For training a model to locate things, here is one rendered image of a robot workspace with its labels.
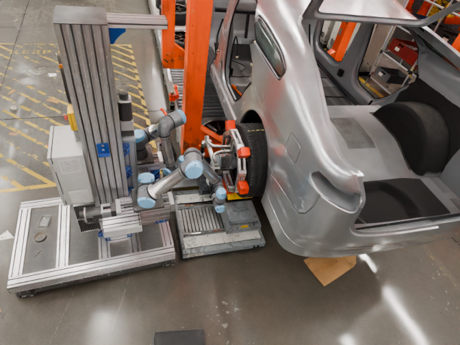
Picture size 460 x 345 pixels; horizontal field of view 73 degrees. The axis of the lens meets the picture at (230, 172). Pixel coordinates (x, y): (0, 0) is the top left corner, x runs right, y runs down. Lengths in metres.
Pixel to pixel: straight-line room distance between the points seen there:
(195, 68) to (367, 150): 1.72
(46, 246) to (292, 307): 2.18
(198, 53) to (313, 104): 1.05
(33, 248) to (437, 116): 3.72
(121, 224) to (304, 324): 1.75
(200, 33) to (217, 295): 2.16
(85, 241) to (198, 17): 2.05
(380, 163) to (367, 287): 1.20
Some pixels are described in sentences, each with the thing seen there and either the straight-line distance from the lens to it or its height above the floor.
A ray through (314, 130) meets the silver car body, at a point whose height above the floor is 1.67.
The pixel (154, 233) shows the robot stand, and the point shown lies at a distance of 2.97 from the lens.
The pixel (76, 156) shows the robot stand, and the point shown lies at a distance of 2.22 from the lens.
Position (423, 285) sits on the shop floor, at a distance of 3.83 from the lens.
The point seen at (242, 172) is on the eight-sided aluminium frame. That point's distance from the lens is 2.48.
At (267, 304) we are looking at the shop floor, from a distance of 2.99.
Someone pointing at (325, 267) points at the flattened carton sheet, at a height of 0.01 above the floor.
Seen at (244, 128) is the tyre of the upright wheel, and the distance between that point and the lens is 2.59.
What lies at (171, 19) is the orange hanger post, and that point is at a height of 1.20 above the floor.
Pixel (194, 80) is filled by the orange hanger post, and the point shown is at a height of 1.39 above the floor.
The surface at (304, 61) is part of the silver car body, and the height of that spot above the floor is 1.83.
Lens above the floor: 2.66
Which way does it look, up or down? 44 degrees down
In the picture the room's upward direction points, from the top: 11 degrees clockwise
